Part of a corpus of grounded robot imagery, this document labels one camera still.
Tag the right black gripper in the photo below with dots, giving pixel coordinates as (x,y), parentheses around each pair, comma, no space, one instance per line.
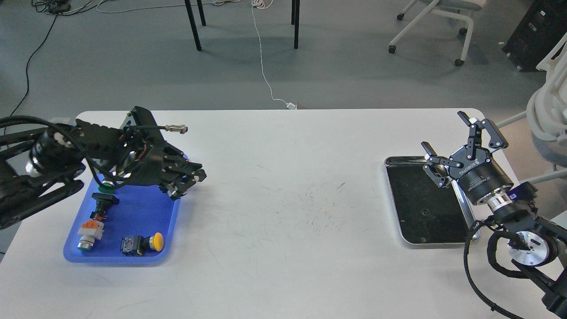
(472,166)

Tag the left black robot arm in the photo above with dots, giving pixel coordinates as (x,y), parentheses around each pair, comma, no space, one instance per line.
(41,166)

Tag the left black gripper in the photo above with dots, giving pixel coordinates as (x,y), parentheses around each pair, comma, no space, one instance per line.
(156,163)

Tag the yellow push button switch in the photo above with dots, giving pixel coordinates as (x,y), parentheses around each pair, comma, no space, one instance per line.
(138,245)

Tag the black selector switch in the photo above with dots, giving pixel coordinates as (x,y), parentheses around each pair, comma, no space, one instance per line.
(103,202)

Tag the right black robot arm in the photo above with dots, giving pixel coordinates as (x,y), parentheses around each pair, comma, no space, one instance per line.
(521,240)

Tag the black equipment case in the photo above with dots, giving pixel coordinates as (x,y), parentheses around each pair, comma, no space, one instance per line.
(540,29)

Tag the silver metal tray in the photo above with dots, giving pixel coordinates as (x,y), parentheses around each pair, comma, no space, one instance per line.
(412,190)

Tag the green push button switch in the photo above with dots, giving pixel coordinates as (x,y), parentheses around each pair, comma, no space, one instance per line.
(90,231)

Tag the blue plastic tray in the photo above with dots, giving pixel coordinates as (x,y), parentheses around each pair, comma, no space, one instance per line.
(141,211)

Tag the white chair at right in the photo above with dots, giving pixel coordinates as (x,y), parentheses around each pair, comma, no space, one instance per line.
(546,114)

